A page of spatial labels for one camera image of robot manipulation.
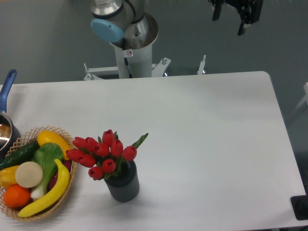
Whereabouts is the beige round disc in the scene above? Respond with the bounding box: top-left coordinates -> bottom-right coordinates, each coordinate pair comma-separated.
15,161 -> 43,188

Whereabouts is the blue handled saucepan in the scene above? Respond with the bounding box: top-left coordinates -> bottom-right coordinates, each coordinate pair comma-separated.
0,69 -> 21,162

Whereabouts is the black device at table edge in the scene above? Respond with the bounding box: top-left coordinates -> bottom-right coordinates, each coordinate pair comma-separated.
290,195 -> 308,220

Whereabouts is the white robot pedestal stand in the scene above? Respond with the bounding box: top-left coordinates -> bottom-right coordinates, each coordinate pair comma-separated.
83,38 -> 207,81

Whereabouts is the yellow lemon squash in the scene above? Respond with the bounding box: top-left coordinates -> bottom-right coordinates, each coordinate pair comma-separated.
37,130 -> 71,160

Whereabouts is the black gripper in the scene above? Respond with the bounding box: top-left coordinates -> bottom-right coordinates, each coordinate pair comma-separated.
208,0 -> 263,36

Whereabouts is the orange fruit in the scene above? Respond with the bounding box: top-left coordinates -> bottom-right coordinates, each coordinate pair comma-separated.
3,184 -> 30,208

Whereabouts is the yellow banana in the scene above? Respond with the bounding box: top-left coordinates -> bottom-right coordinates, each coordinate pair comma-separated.
18,159 -> 70,218

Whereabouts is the yellow bell pepper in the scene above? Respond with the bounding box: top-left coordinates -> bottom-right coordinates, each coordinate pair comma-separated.
0,166 -> 19,188

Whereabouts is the green bok choy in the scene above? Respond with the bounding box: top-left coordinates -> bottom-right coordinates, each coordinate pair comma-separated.
31,142 -> 63,201

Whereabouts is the white furniture frame right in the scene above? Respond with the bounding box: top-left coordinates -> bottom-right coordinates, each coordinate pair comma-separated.
286,82 -> 308,126

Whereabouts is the dark red vegetable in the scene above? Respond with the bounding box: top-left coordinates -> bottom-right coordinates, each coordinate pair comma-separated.
48,160 -> 72,191

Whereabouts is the dark green cucumber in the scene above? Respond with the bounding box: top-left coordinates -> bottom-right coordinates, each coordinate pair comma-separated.
0,140 -> 39,170

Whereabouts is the red tulip bouquet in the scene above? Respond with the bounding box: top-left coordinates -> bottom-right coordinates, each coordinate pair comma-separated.
66,129 -> 149,180

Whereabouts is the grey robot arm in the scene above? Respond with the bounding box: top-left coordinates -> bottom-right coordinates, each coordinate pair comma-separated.
90,0 -> 263,50

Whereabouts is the woven wicker basket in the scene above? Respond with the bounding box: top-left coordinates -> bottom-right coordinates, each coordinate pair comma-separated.
0,126 -> 77,222

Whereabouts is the dark grey ribbed vase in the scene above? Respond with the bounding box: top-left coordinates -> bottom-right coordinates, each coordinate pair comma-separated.
105,161 -> 140,203

